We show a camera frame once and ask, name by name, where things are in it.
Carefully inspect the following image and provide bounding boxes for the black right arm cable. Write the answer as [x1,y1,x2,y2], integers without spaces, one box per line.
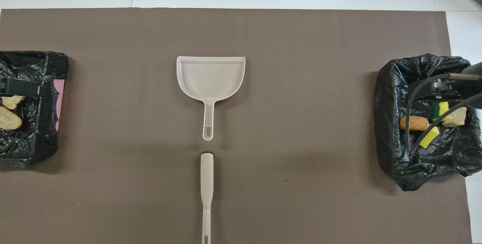
[404,73,482,155]

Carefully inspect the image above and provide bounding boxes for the brown bread roll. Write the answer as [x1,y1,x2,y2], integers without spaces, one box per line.
[400,116,430,132]

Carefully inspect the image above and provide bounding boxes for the brown table mat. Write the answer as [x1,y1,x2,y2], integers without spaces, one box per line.
[0,8,473,244]

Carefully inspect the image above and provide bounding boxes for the curled yellow sponge piece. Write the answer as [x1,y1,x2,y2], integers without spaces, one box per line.
[1,95,26,110]

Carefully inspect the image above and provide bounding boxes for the pink plastic bin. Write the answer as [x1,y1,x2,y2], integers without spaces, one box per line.
[53,79,65,131]

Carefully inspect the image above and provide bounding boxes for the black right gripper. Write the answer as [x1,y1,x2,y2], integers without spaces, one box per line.
[432,62,482,101]

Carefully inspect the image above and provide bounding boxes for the small yellow sponge piece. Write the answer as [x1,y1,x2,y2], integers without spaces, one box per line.
[418,126,440,149]

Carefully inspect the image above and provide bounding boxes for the beige hand brush black bristles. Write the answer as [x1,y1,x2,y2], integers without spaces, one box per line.
[200,152,214,244]

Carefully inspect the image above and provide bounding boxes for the pale beige bread chunk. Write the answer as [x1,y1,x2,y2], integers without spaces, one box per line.
[441,107,467,128]

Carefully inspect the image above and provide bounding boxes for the long striped croissant piece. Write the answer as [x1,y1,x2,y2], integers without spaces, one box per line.
[0,107,23,130]

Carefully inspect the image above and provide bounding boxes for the large yellow sponge piece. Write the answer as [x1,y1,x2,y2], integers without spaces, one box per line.
[430,101,452,122]

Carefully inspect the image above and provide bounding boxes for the beige plastic dustpan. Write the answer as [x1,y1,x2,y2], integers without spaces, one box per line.
[176,56,246,141]

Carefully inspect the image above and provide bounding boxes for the black trash bag bin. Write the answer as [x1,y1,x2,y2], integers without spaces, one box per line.
[374,53,482,192]

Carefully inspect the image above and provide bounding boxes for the left black-lined bin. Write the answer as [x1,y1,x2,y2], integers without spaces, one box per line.
[0,50,69,168]

